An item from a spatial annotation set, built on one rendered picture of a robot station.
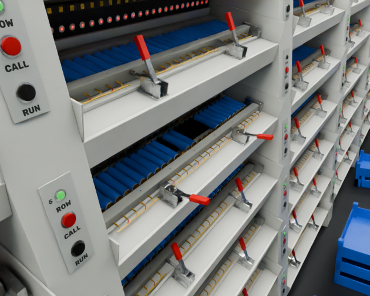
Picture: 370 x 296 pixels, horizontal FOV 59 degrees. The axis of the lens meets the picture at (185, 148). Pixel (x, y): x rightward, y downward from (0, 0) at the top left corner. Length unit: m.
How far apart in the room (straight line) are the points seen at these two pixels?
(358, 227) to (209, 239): 1.06
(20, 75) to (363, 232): 1.57
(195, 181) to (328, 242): 1.31
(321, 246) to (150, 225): 1.38
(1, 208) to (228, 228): 0.57
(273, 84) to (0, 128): 0.70
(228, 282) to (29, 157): 0.71
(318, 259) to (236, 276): 0.85
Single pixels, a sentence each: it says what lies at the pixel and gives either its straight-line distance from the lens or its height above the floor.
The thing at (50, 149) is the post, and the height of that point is 1.09.
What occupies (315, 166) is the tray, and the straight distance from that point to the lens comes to 1.49.
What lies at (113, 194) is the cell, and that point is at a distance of 0.57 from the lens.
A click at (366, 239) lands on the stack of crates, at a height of 0.16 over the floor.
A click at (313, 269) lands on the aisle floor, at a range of 1.73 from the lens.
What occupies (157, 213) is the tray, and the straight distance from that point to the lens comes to 0.57.
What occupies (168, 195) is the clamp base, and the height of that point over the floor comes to 0.91.
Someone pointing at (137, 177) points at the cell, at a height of 0.93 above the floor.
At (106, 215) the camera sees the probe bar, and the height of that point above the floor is 0.93.
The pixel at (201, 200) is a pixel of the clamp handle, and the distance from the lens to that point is 0.54.
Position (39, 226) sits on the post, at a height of 1.02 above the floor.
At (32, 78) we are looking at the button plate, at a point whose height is 1.17.
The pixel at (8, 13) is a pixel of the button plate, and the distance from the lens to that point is 0.35.
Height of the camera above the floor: 1.23
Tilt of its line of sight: 25 degrees down
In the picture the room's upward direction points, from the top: 7 degrees counter-clockwise
